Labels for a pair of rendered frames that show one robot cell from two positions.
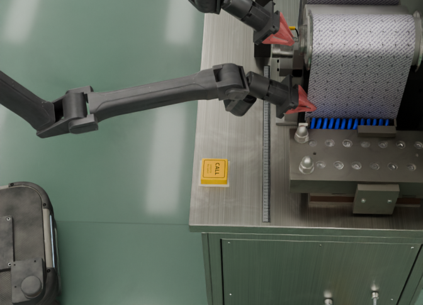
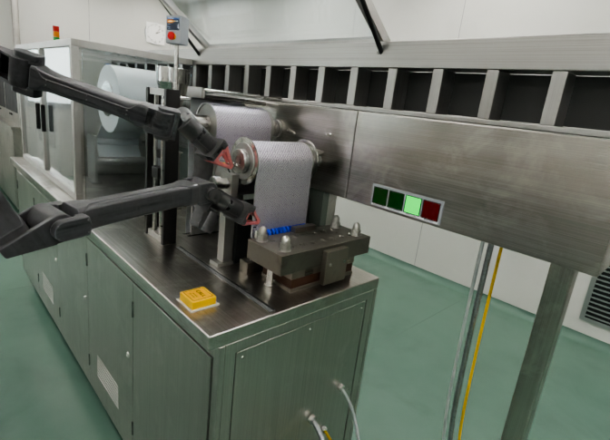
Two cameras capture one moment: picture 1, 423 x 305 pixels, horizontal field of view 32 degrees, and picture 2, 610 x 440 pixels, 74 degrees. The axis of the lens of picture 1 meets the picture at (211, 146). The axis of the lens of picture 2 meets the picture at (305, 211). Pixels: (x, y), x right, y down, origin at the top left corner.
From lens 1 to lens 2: 126 cm
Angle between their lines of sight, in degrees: 55
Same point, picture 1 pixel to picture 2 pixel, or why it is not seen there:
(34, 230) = not seen: outside the picture
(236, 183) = (222, 300)
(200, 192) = (197, 315)
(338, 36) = (269, 146)
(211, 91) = (194, 190)
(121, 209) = not seen: outside the picture
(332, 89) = (270, 198)
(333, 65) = (270, 171)
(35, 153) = not seen: outside the picture
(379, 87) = (296, 192)
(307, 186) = (292, 263)
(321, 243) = (311, 326)
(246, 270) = (252, 403)
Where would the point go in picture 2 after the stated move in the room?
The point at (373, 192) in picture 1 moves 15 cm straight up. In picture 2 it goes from (336, 252) to (342, 205)
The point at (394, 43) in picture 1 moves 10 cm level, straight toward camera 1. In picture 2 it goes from (300, 150) to (315, 154)
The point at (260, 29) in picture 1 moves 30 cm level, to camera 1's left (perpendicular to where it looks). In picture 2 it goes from (212, 148) to (105, 148)
